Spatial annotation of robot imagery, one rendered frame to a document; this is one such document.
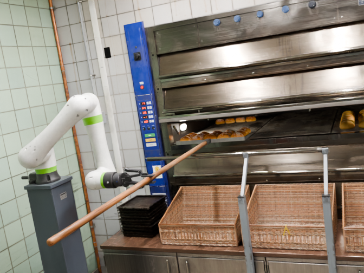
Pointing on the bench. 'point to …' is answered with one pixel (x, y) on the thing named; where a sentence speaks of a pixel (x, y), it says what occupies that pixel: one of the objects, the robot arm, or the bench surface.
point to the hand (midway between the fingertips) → (148, 179)
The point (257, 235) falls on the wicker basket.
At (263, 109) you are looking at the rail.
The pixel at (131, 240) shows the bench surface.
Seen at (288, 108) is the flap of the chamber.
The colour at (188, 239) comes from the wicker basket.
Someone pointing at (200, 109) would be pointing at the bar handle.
